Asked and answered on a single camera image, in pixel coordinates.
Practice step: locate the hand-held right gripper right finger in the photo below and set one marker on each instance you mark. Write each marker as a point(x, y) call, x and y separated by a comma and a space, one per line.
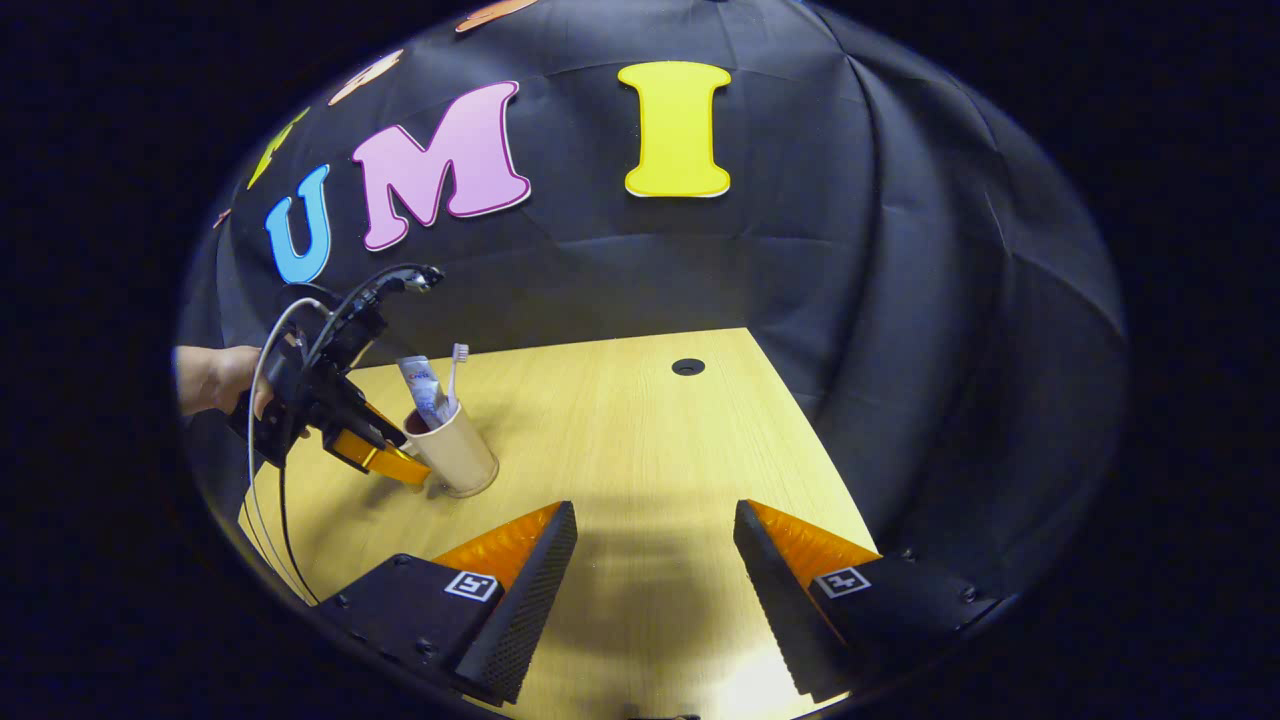
point(775, 590)

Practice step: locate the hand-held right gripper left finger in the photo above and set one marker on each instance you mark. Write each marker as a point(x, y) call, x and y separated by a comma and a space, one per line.
point(525, 600)

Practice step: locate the white toothpaste tube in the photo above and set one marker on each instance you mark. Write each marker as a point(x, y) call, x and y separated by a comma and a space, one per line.
point(425, 390)

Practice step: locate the black round desk grommet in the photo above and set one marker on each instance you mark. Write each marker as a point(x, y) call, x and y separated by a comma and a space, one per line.
point(688, 366)

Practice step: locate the wooden desktop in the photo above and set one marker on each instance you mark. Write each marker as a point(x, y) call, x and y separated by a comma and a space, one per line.
point(620, 430)

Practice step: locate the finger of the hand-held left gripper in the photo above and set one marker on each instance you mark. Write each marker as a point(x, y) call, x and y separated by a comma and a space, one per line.
point(385, 458)

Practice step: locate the beige cup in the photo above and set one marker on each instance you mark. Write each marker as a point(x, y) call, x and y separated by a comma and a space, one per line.
point(455, 450)

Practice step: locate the white toothbrush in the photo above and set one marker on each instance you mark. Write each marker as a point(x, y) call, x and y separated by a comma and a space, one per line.
point(455, 375)

